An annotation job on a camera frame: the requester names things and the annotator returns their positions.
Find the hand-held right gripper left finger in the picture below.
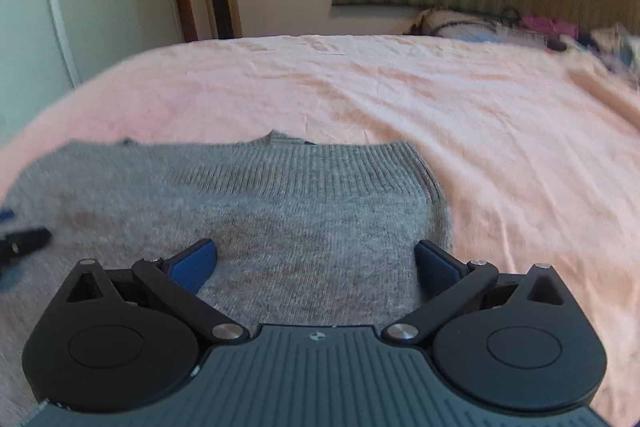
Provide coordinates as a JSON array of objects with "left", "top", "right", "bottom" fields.
[{"left": 64, "top": 238, "right": 251, "bottom": 348}]

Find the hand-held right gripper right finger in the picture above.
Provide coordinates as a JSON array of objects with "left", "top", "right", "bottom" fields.
[{"left": 381, "top": 240, "right": 576, "bottom": 348}]

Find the grey sweater with navy sleeves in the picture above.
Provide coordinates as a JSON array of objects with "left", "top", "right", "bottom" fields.
[{"left": 0, "top": 130, "right": 454, "bottom": 414}]

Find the pile of pale clothes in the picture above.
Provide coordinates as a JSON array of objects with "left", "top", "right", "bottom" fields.
[{"left": 579, "top": 24, "right": 640, "bottom": 81}]

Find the pink bed sheet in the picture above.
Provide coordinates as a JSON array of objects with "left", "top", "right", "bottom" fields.
[{"left": 0, "top": 34, "right": 640, "bottom": 427}]

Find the white wardrobe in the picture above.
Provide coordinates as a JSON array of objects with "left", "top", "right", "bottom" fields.
[{"left": 0, "top": 0, "right": 184, "bottom": 144}]

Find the beige knitted pillow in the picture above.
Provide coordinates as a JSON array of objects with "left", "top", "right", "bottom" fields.
[{"left": 409, "top": 7, "right": 502, "bottom": 38}]

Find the magenta cloth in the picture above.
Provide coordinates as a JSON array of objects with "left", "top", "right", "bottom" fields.
[{"left": 519, "top": 15, "right": 581, "bottom": 40}]

